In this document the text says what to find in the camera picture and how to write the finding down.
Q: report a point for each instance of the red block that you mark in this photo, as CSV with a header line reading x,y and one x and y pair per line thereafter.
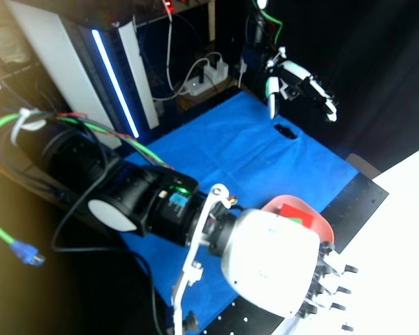
x,y
293,211

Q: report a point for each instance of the pink plate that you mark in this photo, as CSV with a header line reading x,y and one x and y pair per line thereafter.
x,y
276,202

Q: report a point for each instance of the white power strip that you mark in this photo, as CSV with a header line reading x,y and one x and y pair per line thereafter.
x,y
197,87

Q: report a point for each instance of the blue cloth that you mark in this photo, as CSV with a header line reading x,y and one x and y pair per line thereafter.
x,y
230,146

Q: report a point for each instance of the white tower with blue light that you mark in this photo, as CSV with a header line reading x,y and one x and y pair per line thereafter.
x,y
66,70

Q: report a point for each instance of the beige fabric bundle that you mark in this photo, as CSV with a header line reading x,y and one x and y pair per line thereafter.
x,y
5,35

